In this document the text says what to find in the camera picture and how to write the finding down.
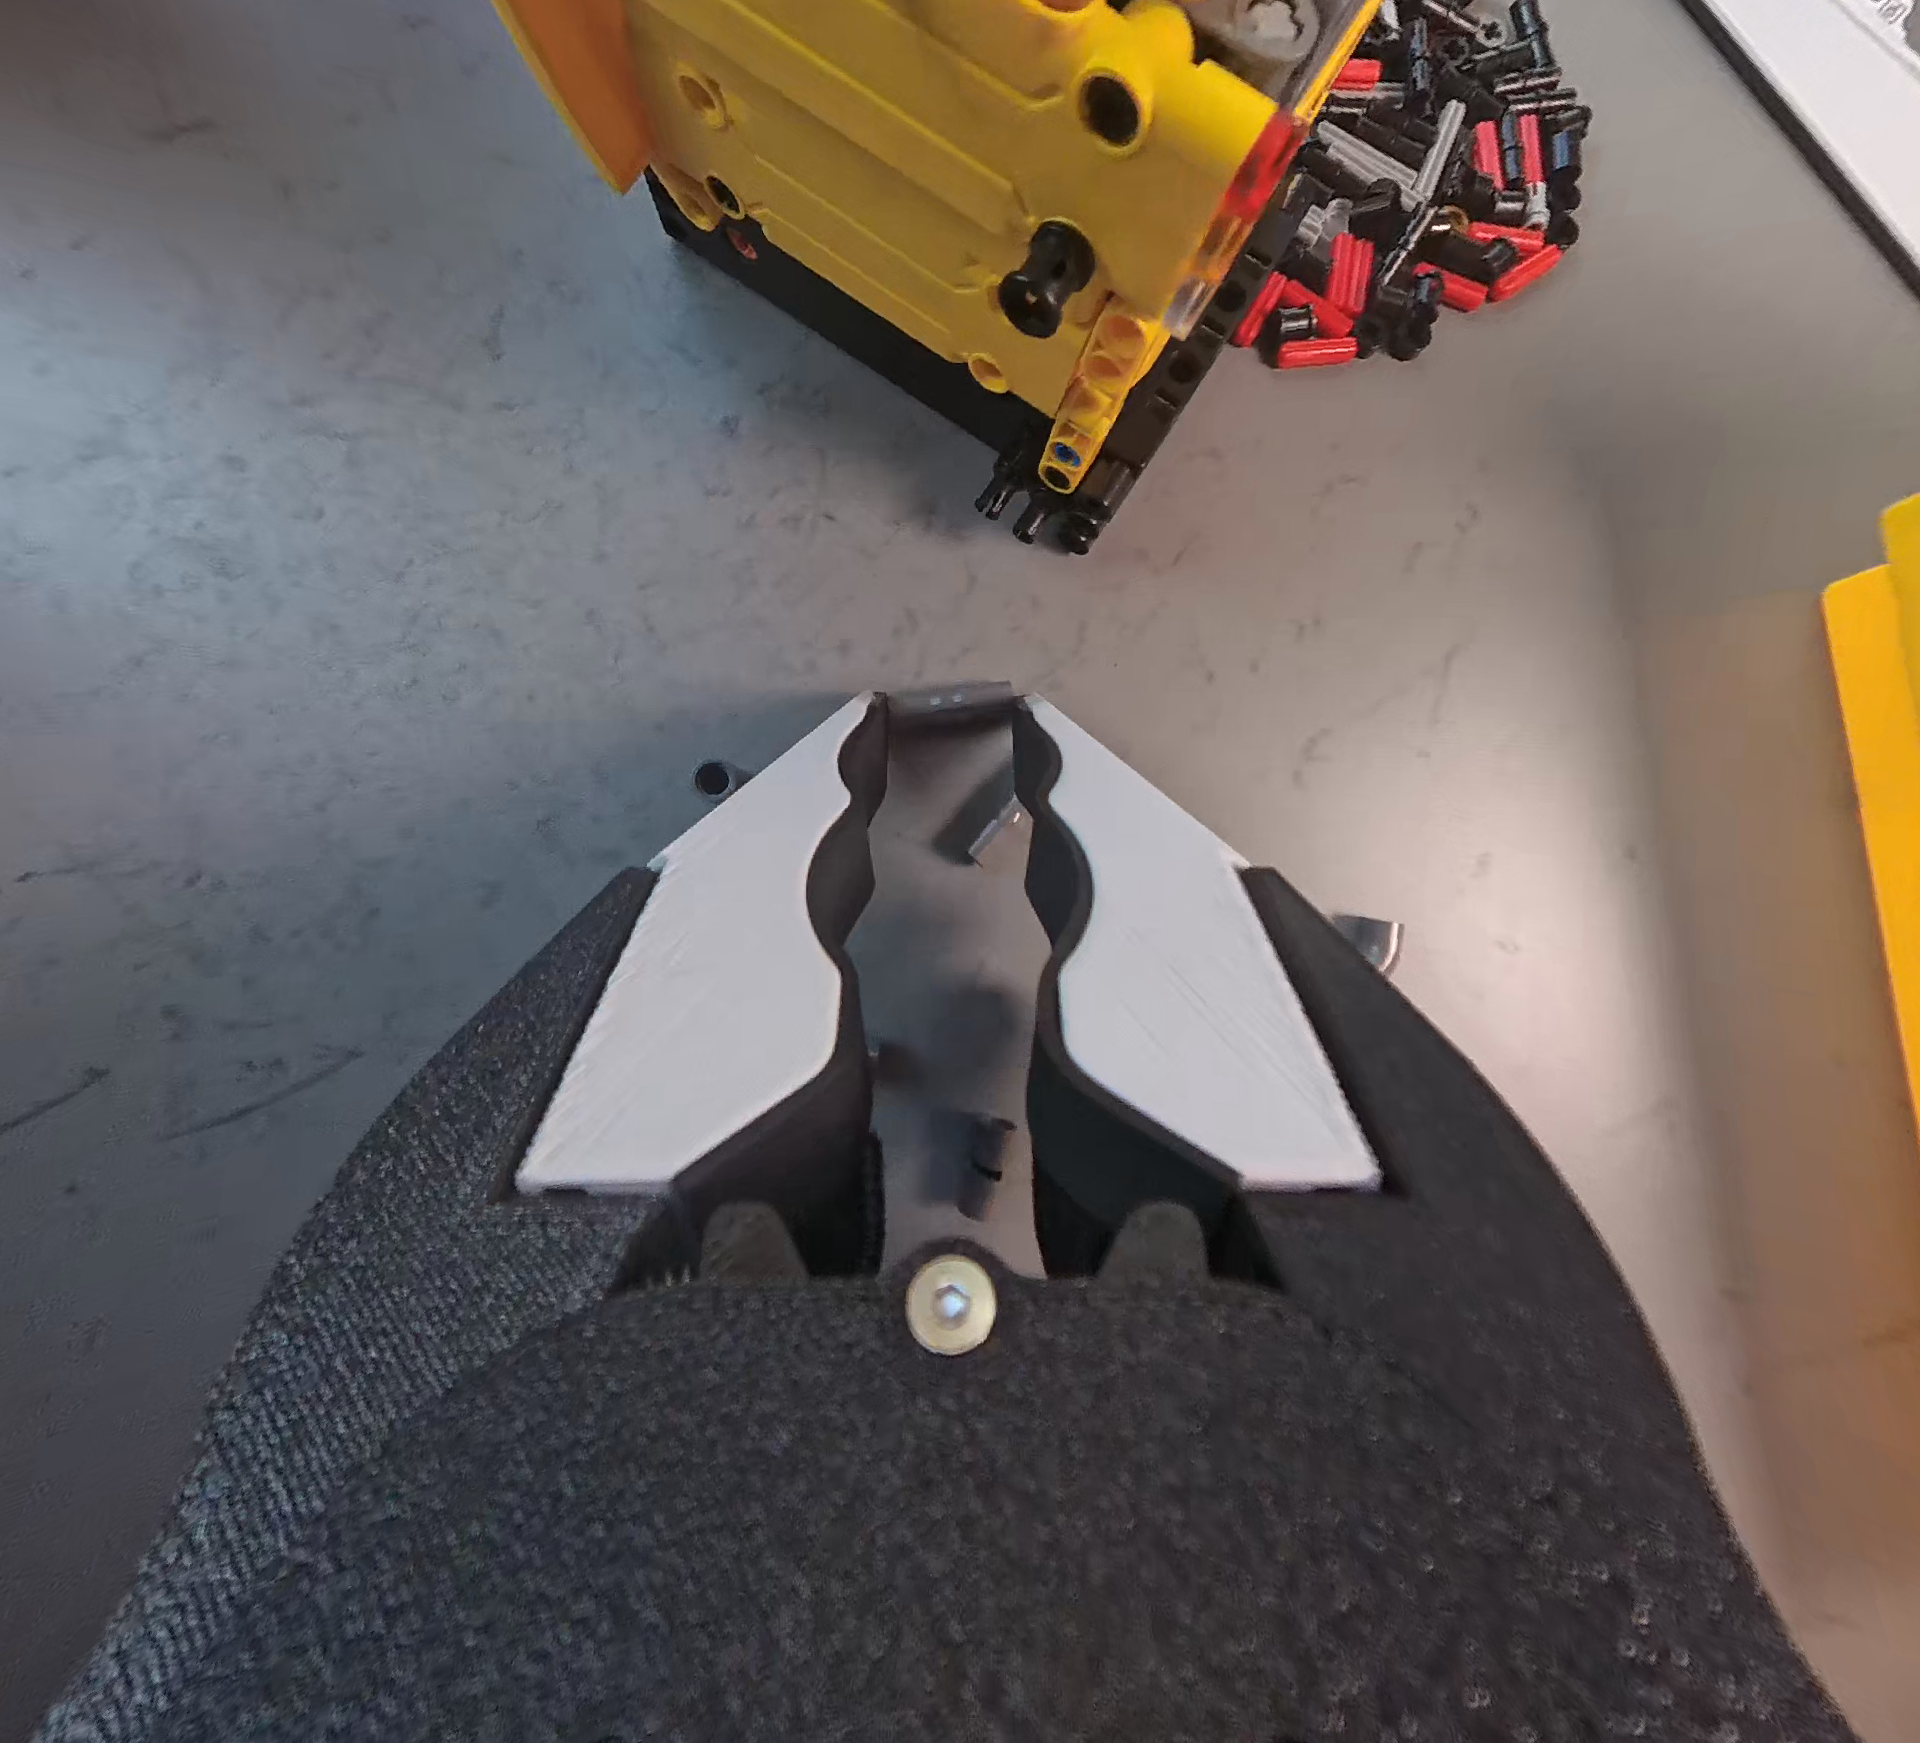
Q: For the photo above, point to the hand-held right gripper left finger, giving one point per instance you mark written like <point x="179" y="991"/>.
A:
<point x="691" y="1022"/>

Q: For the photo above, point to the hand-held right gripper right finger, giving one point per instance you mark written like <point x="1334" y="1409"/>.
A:
<point x="1199" y="1022"/>

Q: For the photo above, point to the yellow lego robot model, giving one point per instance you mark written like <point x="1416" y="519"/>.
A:
<point x="897" y="119"/>

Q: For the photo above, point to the yellow plastic bin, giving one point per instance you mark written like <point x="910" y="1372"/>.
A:
<point x="1886" y="873"/>

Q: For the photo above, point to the pile of black red pins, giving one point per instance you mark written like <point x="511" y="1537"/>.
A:
<point x="1425" y="195"/>

